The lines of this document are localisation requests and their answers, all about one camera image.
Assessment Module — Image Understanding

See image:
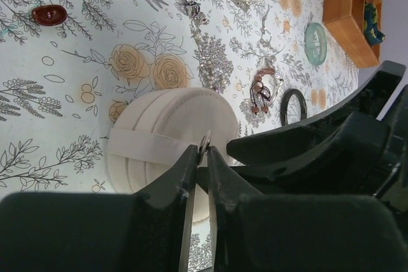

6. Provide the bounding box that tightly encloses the beige round jewelry case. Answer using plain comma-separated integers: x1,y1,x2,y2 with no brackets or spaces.
106,86,240,224

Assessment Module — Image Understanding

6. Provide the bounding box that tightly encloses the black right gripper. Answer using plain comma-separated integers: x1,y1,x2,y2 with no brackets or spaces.
226,61,407,213

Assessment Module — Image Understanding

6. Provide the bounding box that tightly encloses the wooden compartment tray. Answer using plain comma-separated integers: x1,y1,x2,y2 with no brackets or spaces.
323,0,382,68

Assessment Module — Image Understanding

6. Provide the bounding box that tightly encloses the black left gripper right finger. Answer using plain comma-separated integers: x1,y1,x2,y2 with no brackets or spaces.
207,147,407,271

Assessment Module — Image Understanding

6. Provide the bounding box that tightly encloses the black flower yellow green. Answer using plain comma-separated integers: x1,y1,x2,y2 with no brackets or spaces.
363,3,385,46

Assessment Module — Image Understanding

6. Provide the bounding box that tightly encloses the red beaded chain bracelet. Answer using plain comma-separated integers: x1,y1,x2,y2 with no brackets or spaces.
250,66,284,115

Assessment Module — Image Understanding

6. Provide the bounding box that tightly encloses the pearl cluster brooch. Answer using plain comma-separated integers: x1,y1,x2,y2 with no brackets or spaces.
190,23,234,94

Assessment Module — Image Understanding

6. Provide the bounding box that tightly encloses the large black ring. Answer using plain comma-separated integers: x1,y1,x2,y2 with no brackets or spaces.
279,89,309,126

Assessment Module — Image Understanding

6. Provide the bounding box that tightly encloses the floral patterned table mat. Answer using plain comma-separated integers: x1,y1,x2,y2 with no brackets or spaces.
1,0,358,197

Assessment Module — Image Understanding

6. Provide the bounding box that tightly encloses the small silver earring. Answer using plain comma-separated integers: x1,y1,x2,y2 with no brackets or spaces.
180,0,209,25

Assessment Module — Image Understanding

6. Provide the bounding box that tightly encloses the dark red bead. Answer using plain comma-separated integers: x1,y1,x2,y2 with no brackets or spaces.
31,4,68,26

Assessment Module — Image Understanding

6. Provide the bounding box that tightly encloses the green beaded bracelet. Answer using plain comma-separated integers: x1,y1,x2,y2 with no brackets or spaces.
304,22,328,65

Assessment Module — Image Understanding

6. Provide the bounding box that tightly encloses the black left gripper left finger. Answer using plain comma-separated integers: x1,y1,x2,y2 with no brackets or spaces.
1,145,198,271

